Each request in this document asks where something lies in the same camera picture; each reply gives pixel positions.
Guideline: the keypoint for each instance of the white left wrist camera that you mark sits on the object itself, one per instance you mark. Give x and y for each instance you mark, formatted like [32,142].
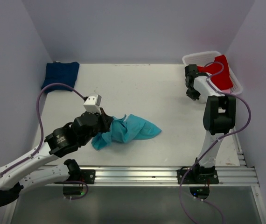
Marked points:
[92,103]

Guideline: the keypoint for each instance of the aluminium mounting rail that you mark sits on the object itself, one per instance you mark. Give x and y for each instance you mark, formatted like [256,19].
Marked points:
[150,163]

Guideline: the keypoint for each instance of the turquoise t shirt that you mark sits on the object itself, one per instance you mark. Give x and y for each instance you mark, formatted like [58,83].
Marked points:
[124,130]

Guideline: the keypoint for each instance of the red t shirt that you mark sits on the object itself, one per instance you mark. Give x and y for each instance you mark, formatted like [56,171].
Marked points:
[220,66]

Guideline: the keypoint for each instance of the white plastic laundry basket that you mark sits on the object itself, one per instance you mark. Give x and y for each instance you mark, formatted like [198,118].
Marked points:
[206,87]

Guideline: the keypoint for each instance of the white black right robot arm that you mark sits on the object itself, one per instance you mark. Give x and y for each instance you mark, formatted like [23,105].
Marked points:
[218,119]

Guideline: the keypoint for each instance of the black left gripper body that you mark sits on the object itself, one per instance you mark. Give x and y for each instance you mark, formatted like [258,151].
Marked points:
[101,125]

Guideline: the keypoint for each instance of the pink t shirt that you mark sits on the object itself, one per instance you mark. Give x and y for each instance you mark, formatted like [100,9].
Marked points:
[227,91]

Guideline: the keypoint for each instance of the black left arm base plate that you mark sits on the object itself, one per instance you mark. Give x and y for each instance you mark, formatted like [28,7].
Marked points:
[87,176]

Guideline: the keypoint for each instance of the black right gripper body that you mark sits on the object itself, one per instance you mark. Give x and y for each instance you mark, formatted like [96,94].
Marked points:
[192,93]

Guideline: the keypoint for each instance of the folded navy blue t shirt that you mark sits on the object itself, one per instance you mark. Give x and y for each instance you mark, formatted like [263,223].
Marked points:
[64,73]

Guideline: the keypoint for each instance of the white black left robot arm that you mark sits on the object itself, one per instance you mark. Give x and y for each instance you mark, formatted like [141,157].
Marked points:
[24,173]

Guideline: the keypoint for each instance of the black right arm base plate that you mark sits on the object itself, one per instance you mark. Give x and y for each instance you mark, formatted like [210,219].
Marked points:
[201,175]

